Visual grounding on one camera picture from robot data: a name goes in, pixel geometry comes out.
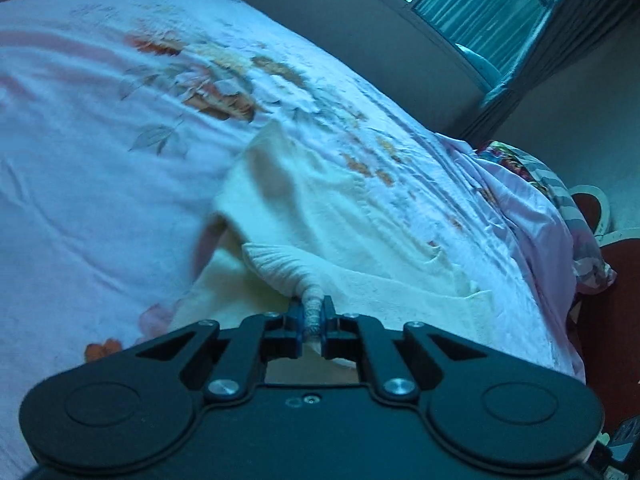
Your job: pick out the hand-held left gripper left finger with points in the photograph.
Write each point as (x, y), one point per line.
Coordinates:
(298, 327)

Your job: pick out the cream knit sweater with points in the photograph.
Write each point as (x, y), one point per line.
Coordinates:
(350, 240)

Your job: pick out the red white-trimmed headboard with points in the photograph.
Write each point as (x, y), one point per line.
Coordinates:
(620, 320)

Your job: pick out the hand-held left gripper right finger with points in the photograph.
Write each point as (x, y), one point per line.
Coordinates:
(326, 325)

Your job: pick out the floral striped pillow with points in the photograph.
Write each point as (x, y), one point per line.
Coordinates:
(575, 210)

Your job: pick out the floral bed sheet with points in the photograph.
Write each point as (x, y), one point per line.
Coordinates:
(100, 160)

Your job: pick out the grey curtain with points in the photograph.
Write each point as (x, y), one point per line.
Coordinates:
(560, 60)

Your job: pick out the pink blanket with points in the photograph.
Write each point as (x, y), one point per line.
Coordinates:
(530, 220)

